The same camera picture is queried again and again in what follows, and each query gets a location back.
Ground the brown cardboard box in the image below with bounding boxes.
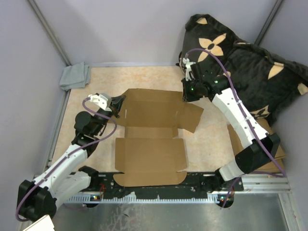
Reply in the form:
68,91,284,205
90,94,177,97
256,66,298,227
115,89,204,186

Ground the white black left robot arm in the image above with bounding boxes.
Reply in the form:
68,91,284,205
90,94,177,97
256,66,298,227
15,93,126,222

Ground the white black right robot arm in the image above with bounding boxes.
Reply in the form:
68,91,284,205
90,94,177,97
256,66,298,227
182,59,280,191

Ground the grey folded cloth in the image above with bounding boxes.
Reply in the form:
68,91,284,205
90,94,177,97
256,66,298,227
59,62,90,91

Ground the black flower pattern cushion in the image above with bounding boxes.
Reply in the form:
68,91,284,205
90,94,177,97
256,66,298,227
177,14,308,125

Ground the stack of flat cardboard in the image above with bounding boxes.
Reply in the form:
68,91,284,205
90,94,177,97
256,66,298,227
227,119,287,173

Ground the white board corner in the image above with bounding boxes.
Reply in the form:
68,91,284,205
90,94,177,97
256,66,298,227
23,215,55,231

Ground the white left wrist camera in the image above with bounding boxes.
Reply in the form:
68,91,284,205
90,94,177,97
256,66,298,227
88,93,112,111

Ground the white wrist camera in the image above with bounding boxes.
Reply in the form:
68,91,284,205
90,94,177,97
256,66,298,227
88,93,112,111
180,57,195,81

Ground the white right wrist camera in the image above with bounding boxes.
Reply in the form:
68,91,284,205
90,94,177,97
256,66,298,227
180,57,195,81

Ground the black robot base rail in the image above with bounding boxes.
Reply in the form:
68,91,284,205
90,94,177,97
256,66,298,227
68,172,244,208

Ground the white slotted cable duct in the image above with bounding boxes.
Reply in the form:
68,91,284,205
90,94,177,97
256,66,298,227
64,193,221,205

